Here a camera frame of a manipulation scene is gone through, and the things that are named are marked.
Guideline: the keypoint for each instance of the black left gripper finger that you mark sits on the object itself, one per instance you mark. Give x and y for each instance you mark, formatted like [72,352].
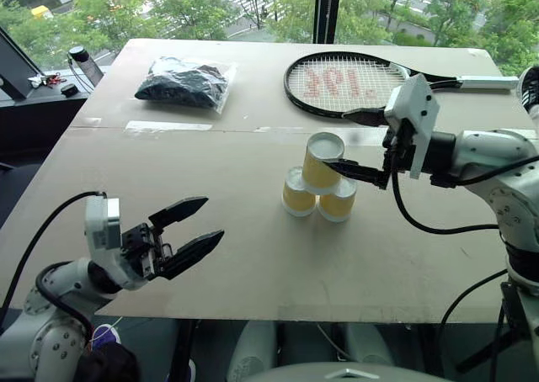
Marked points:
[181,211]
[193,251]

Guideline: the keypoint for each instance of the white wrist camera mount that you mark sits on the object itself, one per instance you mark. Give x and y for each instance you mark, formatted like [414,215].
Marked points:
[101,230]
[414,104]

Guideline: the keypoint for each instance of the grey rounded robot leg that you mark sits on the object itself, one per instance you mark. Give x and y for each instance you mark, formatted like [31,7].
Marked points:
[252,350]
[368,348]

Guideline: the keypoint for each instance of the purple and white tag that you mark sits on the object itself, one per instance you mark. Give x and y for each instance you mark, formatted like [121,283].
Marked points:
[105,335]

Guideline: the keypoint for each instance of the clear bag of dark items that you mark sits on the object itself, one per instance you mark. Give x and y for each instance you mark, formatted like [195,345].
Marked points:
[181,85]

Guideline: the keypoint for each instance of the grey robot torso top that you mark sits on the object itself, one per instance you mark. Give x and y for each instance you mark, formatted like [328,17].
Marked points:
[349,373]

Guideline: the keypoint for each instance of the keys with red tag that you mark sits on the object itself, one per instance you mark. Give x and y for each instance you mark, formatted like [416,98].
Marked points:
[46,80]

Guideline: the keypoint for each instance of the black cloth bundle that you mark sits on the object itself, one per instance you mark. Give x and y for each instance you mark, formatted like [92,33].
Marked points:
[107,365]

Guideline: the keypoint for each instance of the black tennis racket white grip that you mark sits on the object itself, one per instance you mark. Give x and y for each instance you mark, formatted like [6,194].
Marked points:
[295,96]

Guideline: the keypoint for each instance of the black metal stand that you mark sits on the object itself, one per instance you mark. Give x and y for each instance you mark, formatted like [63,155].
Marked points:
[516,314]

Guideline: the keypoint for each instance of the black table leg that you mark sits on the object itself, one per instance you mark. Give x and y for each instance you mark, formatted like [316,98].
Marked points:
[183,350]

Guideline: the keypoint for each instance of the black and white sneaker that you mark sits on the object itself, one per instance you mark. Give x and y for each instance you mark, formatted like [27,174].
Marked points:
[531,91]

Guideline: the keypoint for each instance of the yellow paper cup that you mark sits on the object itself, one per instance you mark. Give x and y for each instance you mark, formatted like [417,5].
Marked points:
[297,197]
[337,205]
[318,171]

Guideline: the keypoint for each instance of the black slanted panel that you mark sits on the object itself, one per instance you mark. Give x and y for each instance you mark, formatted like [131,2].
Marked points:
[17,70]

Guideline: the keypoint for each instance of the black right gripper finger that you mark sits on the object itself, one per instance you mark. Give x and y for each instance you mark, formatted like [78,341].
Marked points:
[358,171]
[366,117]

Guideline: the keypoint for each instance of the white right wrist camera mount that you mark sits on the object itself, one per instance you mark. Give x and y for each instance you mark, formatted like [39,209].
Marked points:
[414,104]

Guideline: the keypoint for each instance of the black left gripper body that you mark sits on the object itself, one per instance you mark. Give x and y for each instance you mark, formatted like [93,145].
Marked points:
[141,247]

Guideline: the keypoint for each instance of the black window post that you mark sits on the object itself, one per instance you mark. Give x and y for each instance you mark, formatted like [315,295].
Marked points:
[327,7]

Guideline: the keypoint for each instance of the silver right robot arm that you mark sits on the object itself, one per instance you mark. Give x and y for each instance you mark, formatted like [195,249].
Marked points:
[484,155]

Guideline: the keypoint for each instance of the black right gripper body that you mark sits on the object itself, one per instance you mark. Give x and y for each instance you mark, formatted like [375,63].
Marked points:
[400,146]

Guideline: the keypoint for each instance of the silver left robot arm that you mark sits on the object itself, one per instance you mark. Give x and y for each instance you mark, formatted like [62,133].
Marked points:
[54,340]

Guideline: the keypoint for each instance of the black side shelf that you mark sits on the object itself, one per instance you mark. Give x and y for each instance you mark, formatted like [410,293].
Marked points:
[38,117]

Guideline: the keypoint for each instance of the clear bottle with black cap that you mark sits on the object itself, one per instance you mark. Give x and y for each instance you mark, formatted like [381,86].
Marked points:
[86,64]

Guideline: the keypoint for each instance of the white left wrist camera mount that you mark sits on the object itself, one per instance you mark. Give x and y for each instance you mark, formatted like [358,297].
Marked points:
[101,230]

